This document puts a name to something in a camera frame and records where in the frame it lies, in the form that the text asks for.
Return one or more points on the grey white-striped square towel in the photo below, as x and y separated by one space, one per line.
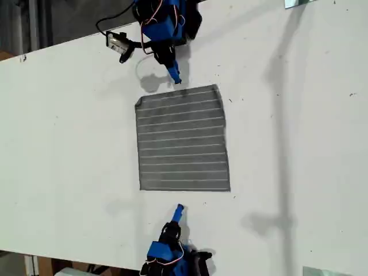
182 141

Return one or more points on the white container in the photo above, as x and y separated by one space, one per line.
70 272

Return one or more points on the brown cardboard box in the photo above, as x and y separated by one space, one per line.
46 267

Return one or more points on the grey metal pole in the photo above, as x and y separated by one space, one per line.
33 26

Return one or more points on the white table leg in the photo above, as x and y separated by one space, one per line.
31 266

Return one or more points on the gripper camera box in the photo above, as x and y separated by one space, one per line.
204 255
116 43

